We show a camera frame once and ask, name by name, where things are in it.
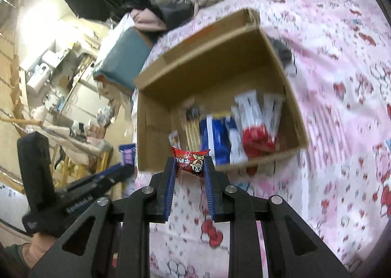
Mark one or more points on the white washing machine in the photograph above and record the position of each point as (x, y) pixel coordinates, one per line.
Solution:
(38, 78)

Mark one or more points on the white cabinet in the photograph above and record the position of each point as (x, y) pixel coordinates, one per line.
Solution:
(85, 99)

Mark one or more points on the person's left forearm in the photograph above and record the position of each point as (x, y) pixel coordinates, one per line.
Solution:
(15, 261)

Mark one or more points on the blue white package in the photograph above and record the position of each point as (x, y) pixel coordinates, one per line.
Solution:
(128, 154)

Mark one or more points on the clear plastic bag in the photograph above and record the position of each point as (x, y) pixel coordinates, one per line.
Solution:
(106, 114)

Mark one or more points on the yellow striped snack packet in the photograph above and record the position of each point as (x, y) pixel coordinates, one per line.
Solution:
(192, 131)

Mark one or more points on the person's left hand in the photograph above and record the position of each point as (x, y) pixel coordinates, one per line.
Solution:
(44, 249)

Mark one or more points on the white blue snack packet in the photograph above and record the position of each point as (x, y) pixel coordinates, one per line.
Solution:
(236, 143)

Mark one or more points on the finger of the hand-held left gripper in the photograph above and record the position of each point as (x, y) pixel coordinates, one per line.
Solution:
(119, 175)

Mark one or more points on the pink cartoon print bedsheet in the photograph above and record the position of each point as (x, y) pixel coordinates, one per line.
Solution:
(336, 113)

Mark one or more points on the red white snack packet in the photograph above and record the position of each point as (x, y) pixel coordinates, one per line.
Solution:
(256, 137)

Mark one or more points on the cardboard box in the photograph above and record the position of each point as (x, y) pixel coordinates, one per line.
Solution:
(213, 61)

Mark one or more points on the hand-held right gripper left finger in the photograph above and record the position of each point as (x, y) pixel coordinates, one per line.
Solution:
(169, 188)

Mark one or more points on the teal padded furniture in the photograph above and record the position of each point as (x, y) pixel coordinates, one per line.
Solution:
(122, 58)

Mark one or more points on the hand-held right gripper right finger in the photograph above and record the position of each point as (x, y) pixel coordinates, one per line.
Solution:
(210, 192)

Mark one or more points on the small pale snack packet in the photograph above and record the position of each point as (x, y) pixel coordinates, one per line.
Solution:
(174, 140)

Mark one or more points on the black plastic bag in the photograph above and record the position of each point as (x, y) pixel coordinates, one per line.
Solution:
(178, 12)

